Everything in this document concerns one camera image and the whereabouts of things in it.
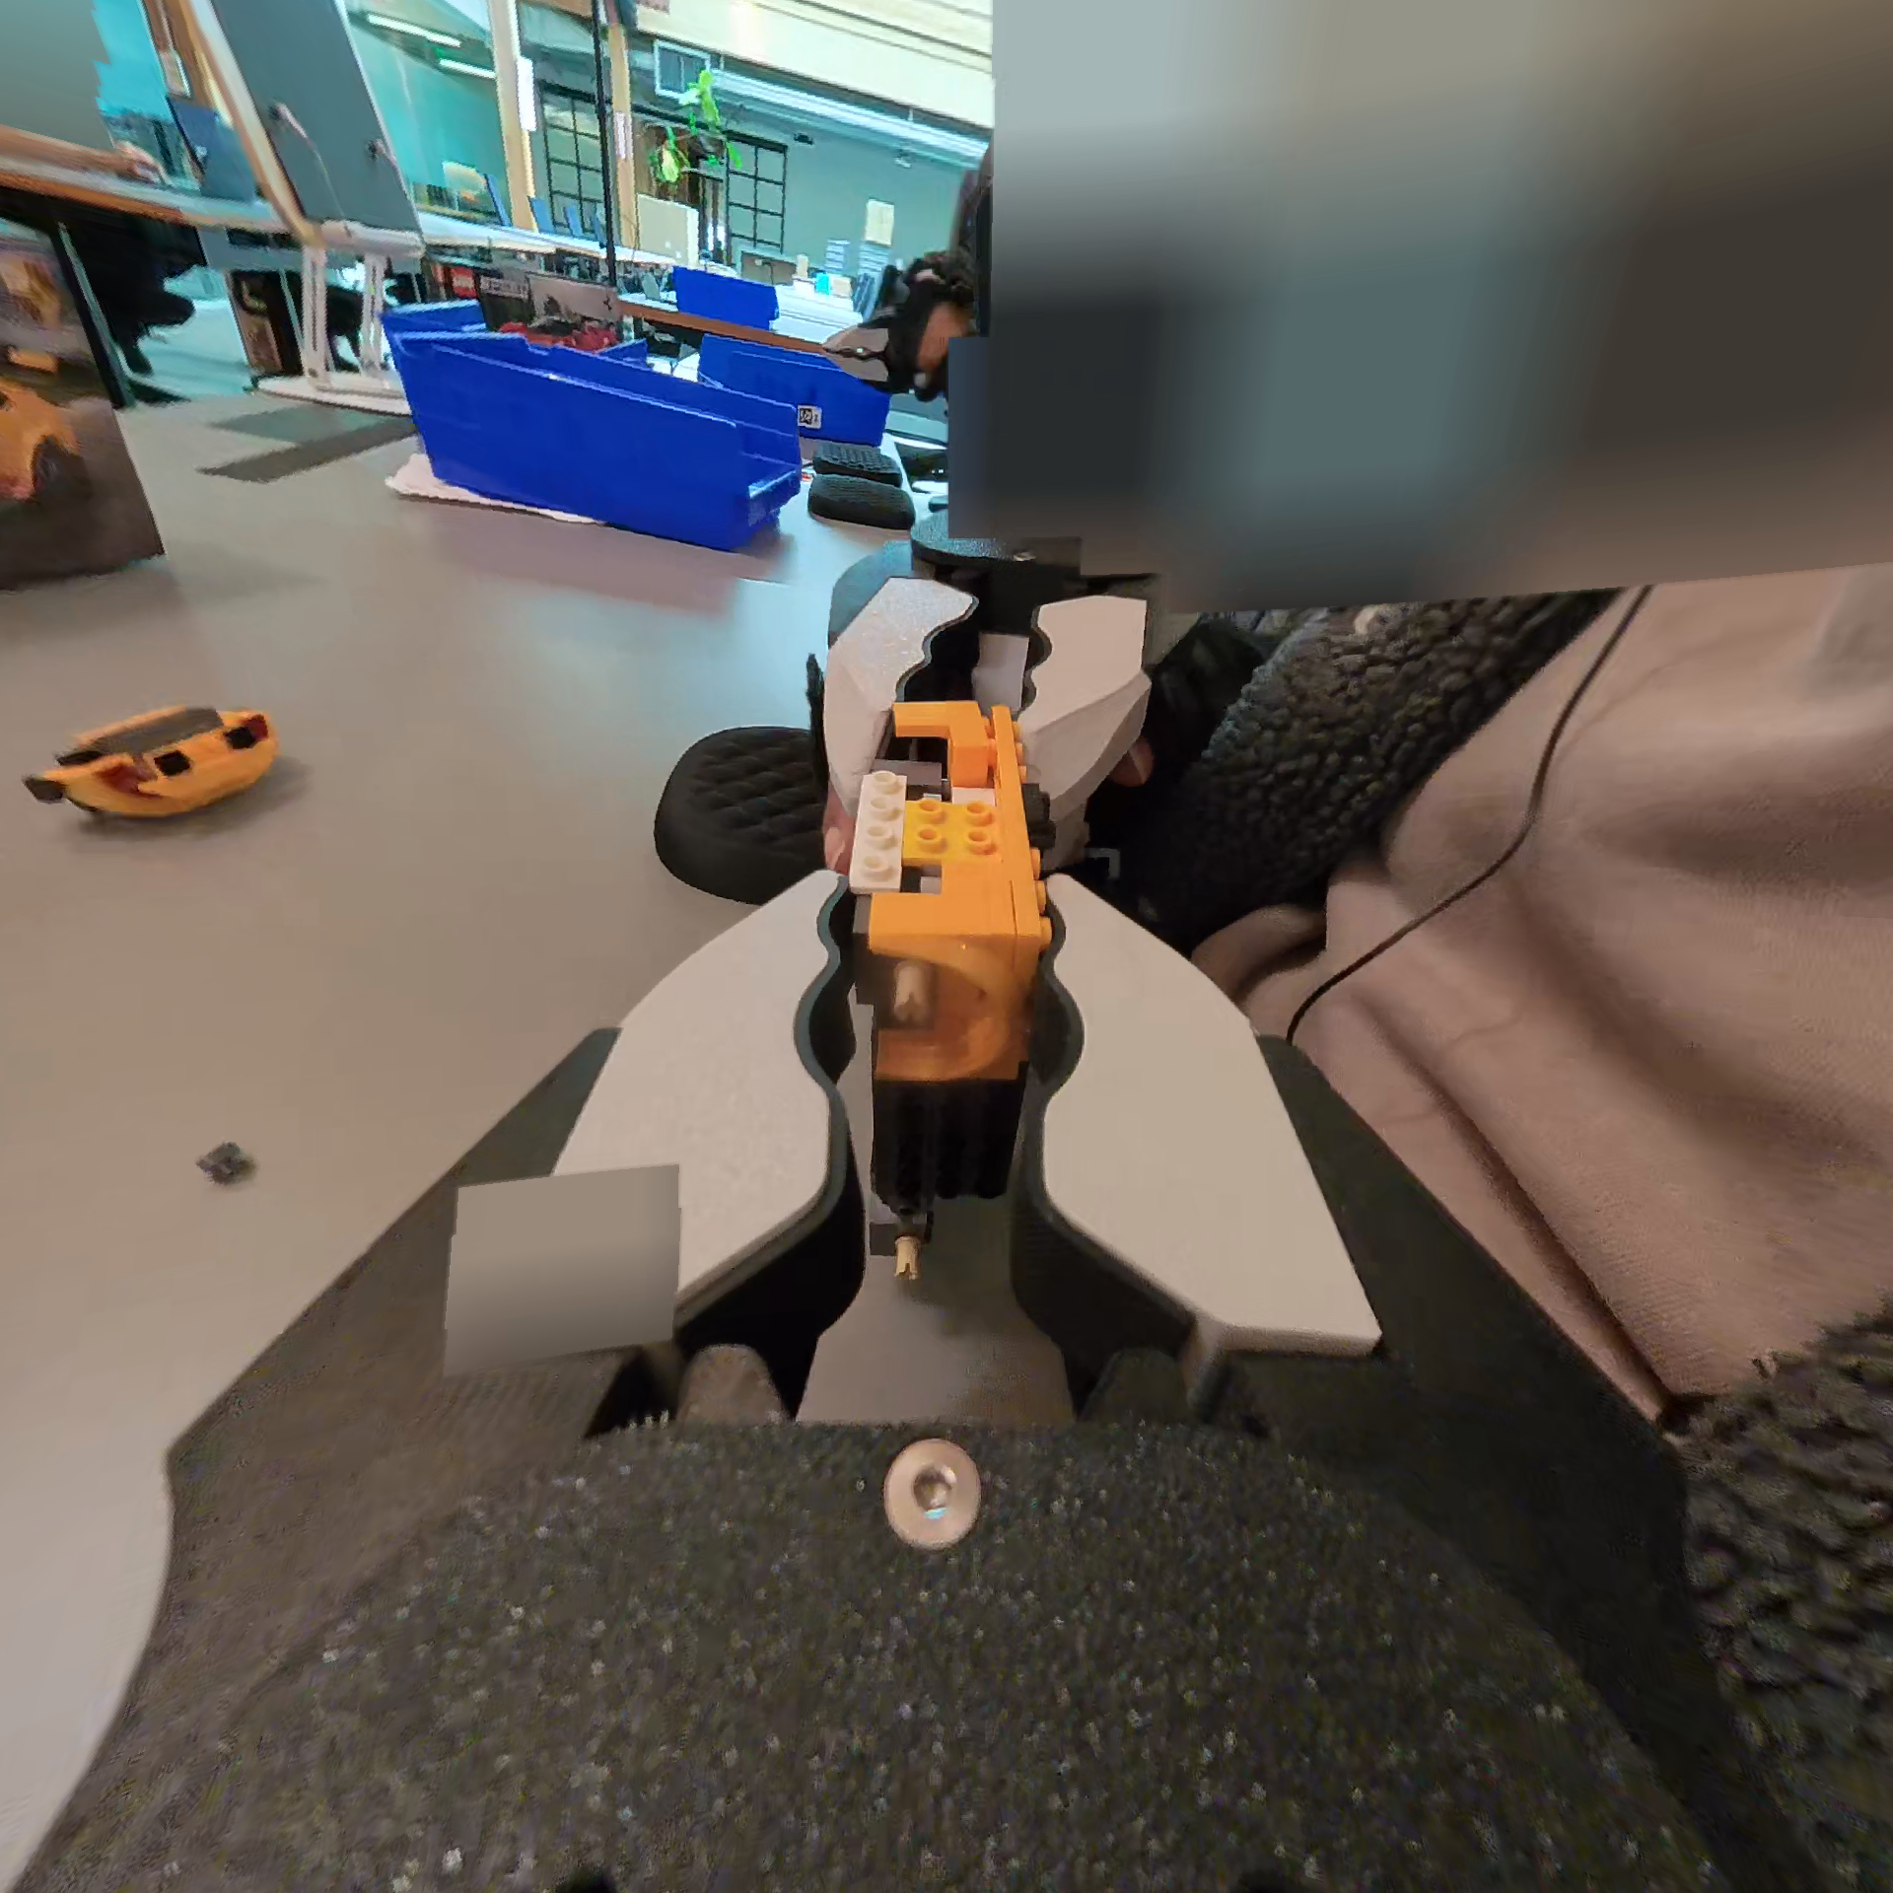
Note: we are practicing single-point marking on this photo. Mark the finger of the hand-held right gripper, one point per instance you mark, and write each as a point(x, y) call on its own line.
point(1103, 681)
point(865, 665)

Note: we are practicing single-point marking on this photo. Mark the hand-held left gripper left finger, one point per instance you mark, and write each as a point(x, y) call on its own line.
point(711, 1081)

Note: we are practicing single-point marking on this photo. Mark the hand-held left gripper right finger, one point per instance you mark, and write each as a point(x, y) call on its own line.
point(1184, 1154)

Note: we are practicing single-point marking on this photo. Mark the orange black lego car chassis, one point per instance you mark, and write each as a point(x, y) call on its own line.
point(947, 903)

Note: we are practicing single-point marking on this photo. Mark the small black lego piece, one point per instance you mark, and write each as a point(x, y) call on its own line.
point(224, 1163)

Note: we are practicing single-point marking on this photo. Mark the orange lego car body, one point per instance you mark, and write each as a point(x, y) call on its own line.
point(147, 777)

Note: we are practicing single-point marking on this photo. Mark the lego box with car picture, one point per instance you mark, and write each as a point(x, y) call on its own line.
point(37, 297)
point(74, 488)

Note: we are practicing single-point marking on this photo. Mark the black textured pad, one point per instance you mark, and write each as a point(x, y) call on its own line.
point(865, 503)
point(858, 459)

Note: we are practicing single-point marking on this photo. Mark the large blue storage bin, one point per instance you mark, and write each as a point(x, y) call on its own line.
point(591, 444)

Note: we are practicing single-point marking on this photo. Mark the beige hoodie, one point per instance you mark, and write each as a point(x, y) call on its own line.
point(1628, 1036)

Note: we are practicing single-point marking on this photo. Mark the white paper sheet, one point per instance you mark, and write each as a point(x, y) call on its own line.
point(429, 480)

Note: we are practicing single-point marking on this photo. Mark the green potted plant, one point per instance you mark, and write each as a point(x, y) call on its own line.
point(694, 133)

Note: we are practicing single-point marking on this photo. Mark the dark leaning board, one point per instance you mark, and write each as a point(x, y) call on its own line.
point(311, 104)

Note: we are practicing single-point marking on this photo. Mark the white table frame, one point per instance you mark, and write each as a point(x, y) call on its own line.
point(318, 319)

